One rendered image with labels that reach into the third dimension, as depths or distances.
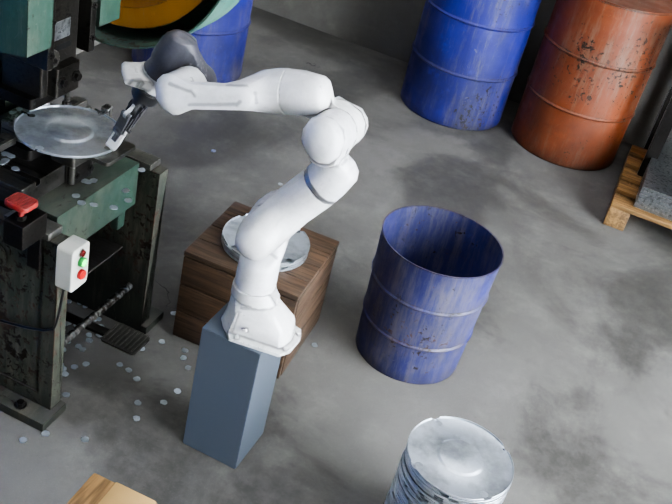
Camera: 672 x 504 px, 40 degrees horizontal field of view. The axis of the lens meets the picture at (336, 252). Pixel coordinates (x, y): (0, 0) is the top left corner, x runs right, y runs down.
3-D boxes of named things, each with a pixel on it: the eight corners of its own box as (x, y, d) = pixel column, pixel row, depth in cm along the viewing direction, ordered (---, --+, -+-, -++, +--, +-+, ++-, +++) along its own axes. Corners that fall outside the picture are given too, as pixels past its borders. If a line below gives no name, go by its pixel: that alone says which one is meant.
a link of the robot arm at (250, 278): (289, 265, 257) (306, 190, 243) (267, 301, 242) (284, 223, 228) (252, 253, 258) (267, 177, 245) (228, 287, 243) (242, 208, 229)
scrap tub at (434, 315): (476, 340, 346) (516, 235, 320) (443, 406, 312) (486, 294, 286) (374, 297, 355) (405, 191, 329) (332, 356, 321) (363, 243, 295)
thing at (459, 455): (478, 411, 261) (479, 409, 260) (533, 490, 240) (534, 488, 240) (389, 426, 248) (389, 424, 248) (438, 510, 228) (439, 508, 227)
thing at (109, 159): (133, 185, 263) (137, 143, 256) (104, 205, 252) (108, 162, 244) (60, 153, 268) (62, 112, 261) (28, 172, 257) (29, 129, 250)
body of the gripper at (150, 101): (153, 102, 233) (136, 126, 239) (169, 91, 240) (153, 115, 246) (130, 81, 233) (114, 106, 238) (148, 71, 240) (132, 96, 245)
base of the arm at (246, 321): (310, 328, 259) (320, 289, 251) (280, 365, 244) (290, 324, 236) (241, 297, 264) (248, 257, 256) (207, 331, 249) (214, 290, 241)
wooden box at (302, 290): (319, 319, 337) (339, 241, 318) (278, 379, 306) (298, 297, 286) (221, 279, 344) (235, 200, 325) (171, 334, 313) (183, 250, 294)
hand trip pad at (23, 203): (40, 225, 232) (41, 200, 228) (24, 235, 227) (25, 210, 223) (17, 215, 233) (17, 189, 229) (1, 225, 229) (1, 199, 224)
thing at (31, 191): (119, 148, 279) (121, 130, 276) (21, 209, 243) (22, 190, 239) (37, 113, 286) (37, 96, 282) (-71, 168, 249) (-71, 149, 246)
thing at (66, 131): (-10, 131, 245) (-10, 128, 245) (58, 97, 269) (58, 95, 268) (81, 170, 239) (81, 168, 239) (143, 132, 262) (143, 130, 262)
